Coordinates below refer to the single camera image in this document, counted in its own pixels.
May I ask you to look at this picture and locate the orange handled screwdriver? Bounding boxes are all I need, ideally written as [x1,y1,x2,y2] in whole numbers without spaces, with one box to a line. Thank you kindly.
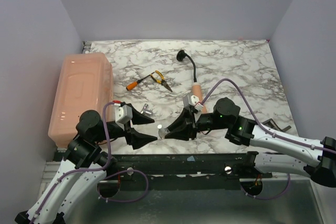
[126,73,153,91]

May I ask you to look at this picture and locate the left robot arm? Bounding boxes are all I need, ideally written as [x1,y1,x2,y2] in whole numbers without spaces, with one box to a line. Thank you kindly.
[15,102,157,223]

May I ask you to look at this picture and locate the dark metal bracket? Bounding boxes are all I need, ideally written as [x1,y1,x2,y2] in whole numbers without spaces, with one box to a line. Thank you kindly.
[262,119,291,132]

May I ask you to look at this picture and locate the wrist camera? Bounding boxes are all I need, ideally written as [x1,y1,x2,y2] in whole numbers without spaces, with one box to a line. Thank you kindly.
[112,101,133,127]
[183,93,204,113]

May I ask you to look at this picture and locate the black mounting rail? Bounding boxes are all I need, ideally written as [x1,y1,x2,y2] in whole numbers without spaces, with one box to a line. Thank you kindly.
[94,152,272,195]

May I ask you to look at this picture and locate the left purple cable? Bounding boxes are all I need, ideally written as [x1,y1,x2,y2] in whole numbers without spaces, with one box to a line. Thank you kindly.
[33,100,150,222]

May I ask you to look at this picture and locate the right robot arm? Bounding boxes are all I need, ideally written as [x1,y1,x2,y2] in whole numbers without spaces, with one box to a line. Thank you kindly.
[159,98,335,188]

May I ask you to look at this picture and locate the pink plastic storage box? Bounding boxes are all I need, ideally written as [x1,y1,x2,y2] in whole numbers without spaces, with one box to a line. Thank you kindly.
[48,52,113,148]

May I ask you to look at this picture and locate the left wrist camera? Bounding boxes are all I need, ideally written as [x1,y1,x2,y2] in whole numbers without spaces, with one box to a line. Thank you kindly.
[112,101,133,127]

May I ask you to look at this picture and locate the yellow handled pliers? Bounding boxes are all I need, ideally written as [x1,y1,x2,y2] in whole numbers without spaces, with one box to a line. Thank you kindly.
[150,70,173,92]

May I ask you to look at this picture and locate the black flexible hand stand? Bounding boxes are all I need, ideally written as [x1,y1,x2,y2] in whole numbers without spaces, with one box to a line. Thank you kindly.
[176,49,198,84]

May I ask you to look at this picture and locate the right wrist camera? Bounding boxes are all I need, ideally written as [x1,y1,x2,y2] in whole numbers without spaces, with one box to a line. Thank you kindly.
[183,93,204,113]

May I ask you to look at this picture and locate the mannequin practice hand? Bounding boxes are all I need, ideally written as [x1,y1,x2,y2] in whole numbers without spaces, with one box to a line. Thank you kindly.
[192,82,203,102]

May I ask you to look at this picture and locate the chrome faucet fitting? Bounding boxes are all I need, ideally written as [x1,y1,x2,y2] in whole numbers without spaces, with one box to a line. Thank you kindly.
[140,103,153,117]

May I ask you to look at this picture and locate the clear nail polish bottle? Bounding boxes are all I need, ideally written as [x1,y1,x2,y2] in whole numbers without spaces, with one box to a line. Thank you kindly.
[157,124,170,139]

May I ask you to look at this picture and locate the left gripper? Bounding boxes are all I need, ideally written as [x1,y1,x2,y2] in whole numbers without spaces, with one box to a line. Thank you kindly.
[94,105,159,148]

